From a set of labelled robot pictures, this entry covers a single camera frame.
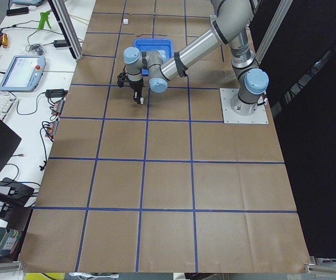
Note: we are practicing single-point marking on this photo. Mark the aluminium frame post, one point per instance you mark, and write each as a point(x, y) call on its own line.
point(63, 19)

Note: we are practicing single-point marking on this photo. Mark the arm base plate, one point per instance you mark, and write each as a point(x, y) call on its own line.
point(234, 111)

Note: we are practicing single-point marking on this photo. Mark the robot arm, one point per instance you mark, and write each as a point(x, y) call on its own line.
point(227, 27)

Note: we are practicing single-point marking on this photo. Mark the black power adapter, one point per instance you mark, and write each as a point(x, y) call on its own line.
point(60, 43)

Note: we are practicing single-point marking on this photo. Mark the teach pendant tablet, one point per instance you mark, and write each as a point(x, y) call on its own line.
point(23, 73)

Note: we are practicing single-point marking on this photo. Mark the black smartphone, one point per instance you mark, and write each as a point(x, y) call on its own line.
point(17, 11)

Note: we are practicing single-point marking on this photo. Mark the blue plastic tray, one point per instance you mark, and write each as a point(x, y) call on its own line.
point(163, 45)

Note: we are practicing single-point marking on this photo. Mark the white keyboard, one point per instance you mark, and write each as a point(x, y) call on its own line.
point(8, 102)

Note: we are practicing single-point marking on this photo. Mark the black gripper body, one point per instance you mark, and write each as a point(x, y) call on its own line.
point(135, 85)

